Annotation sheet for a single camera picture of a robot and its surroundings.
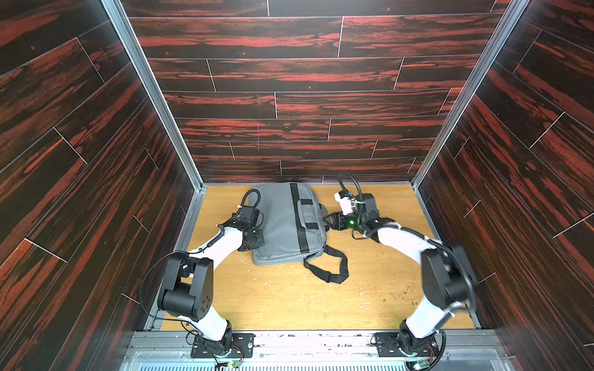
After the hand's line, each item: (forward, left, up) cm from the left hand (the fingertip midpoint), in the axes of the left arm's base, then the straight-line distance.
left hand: (258, 242), depth 94 cm
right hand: (+9, -30, +7) cm, 32 cm away
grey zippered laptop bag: (+9, -14, +2) cm, 17 cm away
